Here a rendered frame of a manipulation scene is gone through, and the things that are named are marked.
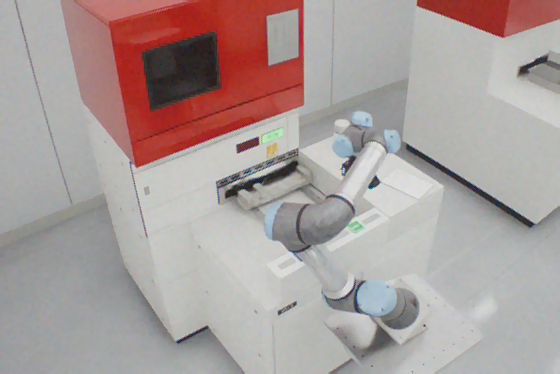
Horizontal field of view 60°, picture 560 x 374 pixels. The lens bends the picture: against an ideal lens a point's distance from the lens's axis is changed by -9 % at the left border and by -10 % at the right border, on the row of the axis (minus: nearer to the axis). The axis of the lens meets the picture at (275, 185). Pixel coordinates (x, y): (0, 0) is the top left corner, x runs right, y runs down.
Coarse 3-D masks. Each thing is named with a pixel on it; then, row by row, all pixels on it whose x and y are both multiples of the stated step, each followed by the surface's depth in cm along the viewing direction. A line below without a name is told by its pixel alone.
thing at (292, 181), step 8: (288, 176) 250; (296, 176) 250; (272, 184) 245; (280, 184) 245; (288, 184) 245; (296, 184) 245; (304, 184) 249; (248, 192) 241; (272, 192) 240; (280, 192) 241; (240, 200) 236; (256, 200) 236; (264, 200) 238; (248, 208) 234
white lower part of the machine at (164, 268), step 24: (120, 216) 263; (120, 240) 292; (144, 240) 233; (168, 240) 232; (144, 264) 255; (168, 264) 239; (192, 264) 249; (144, 288) 284; (168, 288) 247; (192, 288) 257; (168, 312) 255; (192, 312) 266
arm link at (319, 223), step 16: (368, 144) 162; (384, 144) 162; (368, 160) 156; (352, 176) 152; (368, 176) 154; (336, 192) 149; (352, 192) 148; (320, 208) 143; (336, 208) 143; (352, 208) 145; (304, 224) 143; (320, 224) 141; (336, 224) 142; (304, 240) 145; (320, 240) 143
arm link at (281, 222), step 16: (272, 208) 152; (288, 208) 148; (304, 208) 145; (272, 224) 149; (288, 224) 146; (272, 240) 154; (288, 240) 149; (304, 256) 157; (320, 256) 159; (320, 272) 163; (336, 272) 165; (336, 288) 169; (352, 288) 171; (336, 304) 174; (352, 304) 171
